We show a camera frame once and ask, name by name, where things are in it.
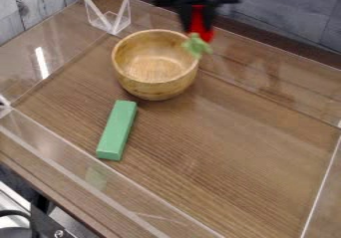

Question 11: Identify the clear acrylic tray wall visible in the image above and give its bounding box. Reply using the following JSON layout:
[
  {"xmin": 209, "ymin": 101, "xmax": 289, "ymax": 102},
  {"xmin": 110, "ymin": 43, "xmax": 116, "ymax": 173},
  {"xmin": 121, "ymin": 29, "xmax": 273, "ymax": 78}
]
[{"xmin": 0, "ymin": 0, "xmax": 341, "ymax": 238}]

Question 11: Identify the green rectangular block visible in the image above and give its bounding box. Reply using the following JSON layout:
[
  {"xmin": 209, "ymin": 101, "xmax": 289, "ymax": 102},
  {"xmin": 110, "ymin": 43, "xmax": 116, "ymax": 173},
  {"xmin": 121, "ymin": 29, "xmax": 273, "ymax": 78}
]
[{"xmin": 97, "ymin": 100, "xmax": 138, "ymax": 161}]

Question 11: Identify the red plush strawberry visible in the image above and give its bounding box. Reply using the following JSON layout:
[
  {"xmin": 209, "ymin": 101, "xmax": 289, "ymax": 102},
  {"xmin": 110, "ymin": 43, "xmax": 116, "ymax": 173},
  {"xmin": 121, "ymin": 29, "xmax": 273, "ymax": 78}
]
[{"xmin": 182, "ymin": 5, "xmax": 214, "ymax": 59}]

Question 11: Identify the wooden bowl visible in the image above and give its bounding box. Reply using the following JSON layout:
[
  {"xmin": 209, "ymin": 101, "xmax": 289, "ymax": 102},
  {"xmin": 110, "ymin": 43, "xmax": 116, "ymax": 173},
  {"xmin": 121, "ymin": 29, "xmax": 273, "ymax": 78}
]
[{"xmin": 112, "ymin": 29, "xmax": 198, "ymax": 101}]

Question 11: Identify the black equipment lower left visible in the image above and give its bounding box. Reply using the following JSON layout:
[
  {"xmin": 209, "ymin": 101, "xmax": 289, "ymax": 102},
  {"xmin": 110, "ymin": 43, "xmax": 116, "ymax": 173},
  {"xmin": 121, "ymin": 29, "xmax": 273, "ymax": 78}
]
[{"xmin": 0, "ymin": 205, "xmax": 79, "ymax": 238}]

